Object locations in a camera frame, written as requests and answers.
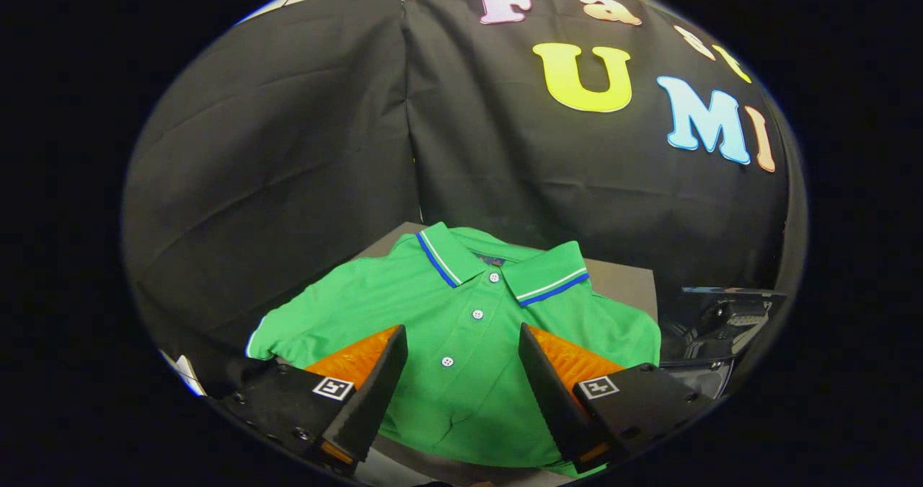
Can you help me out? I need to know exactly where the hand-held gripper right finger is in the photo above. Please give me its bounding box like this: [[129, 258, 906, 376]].
[[518, 323, 716, 475]]

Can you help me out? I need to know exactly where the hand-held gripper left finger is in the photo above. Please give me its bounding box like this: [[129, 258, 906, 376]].
[[216, 325, 409, 475]]

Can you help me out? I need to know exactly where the green polo shirt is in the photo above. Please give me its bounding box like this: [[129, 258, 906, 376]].
[[245, 221, 662, 479]]

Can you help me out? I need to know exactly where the grey cabinet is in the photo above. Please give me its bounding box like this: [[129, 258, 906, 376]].
[[352, 221, 658, 487]]

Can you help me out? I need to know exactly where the black backdrop cloth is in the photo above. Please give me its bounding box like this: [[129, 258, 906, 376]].
[[121, 0, 808, 394]]

